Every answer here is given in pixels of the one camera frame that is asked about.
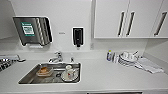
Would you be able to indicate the small chrome sink button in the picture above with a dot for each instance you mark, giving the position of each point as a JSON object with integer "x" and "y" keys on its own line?
{"x": 72, "y": 59}

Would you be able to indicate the grey paper towel dispenser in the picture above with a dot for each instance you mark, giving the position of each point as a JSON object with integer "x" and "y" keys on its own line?
{"x": 31, "y": 30}

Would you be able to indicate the orange sponge container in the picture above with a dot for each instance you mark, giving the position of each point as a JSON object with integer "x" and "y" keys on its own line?
{"x": 44, "y": 70}

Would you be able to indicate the white plate stack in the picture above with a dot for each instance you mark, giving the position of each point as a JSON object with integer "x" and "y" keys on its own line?
{"x": 128, "y": 61}

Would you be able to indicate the black soap dispenser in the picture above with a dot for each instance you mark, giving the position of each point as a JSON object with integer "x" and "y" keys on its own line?
{"x": 78, "y": 36}

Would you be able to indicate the small white bottle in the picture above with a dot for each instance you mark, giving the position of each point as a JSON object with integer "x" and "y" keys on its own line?
{"x": 115, "y": 58}

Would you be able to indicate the stainless steel sink basin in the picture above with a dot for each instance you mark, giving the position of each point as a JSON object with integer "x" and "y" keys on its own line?
{"x": 30, "y": 77}

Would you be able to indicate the chrome sink faucet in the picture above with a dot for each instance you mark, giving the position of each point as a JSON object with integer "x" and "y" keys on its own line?
{"x": 57, "y": 57}

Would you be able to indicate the white wall cabinet three doors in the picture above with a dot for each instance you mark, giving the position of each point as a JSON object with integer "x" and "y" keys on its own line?
{"x": 133, "y": 18}

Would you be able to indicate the white wall outlet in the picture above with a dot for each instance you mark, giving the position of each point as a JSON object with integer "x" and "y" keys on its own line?
{"x": 92, "y": 46}

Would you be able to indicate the white mug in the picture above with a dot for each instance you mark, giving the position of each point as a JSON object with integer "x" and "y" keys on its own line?
{"x": 69, "y": 71}

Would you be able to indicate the blue dish soap bottle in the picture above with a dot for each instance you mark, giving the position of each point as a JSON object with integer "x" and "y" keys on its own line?
{"x": 109, "y": 56}

